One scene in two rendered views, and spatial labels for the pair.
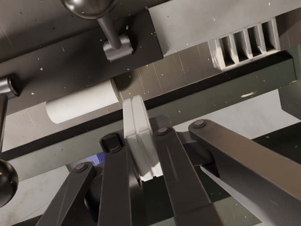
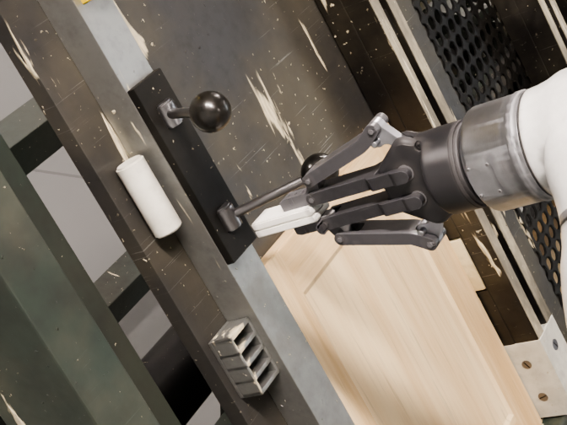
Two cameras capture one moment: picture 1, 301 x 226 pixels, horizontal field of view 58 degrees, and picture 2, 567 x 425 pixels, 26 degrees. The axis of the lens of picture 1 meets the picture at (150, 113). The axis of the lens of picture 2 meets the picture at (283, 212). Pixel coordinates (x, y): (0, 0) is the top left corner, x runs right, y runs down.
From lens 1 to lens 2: 1.10 m
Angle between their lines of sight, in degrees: 72
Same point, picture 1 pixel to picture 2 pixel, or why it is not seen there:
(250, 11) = (279, 338)
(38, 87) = (179, 146)
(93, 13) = not seen: hidden behind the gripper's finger
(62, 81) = (190, 169)
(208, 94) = (144, 376)
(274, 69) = not seen: outside the picture
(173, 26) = (248, 268)
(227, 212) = (129, 410)
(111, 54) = (229, 209)
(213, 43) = (240, 321)
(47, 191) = not seen: outside the picture
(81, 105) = (159, 192)
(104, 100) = (169, 217)
